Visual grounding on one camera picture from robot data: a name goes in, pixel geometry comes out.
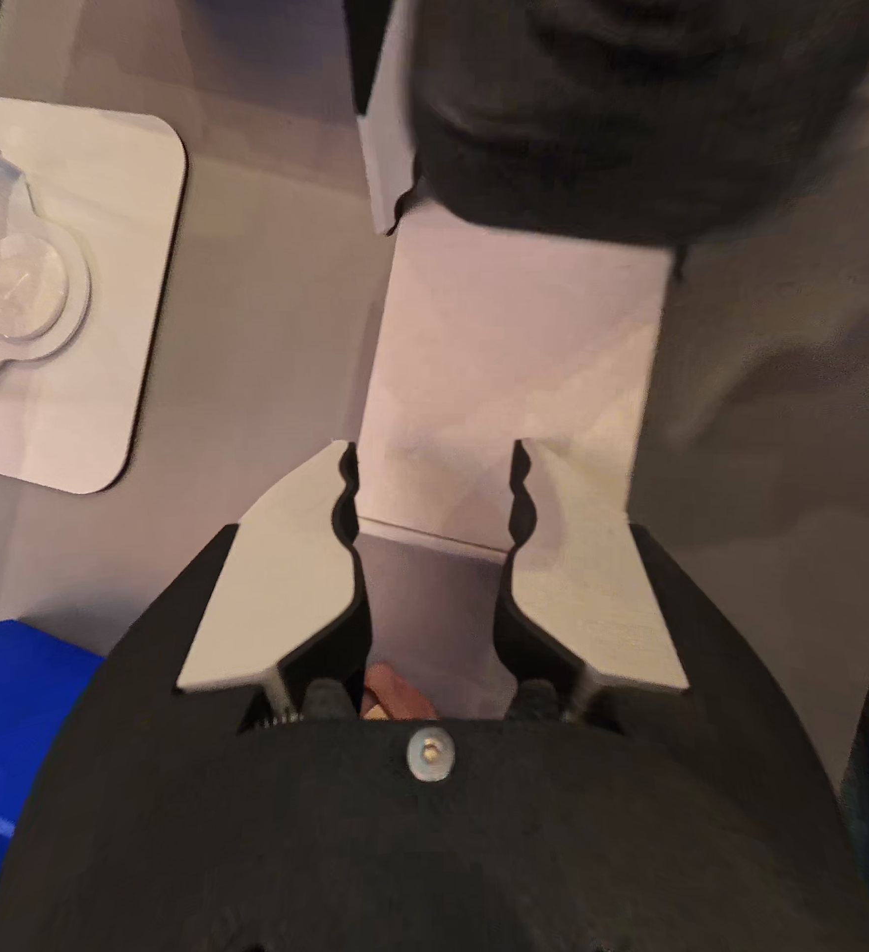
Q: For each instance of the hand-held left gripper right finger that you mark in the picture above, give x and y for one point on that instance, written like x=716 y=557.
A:
x=598 y=602

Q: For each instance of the white cardboard box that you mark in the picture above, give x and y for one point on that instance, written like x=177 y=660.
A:
x=508 y=357

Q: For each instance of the clear acrylic bracket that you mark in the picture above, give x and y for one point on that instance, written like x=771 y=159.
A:
x=25 y=290

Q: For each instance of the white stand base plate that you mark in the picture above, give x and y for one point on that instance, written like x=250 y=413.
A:
x=129 y=297

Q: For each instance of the person's left hand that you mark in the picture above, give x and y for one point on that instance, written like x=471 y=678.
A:
x=397 y=695

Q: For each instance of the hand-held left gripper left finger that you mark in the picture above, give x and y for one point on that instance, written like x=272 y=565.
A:
x=278 y=602

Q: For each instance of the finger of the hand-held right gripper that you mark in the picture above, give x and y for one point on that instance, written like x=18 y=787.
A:
x=389 y=134

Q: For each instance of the blue plastic bin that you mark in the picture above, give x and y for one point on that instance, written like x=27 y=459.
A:
x=10 y=744

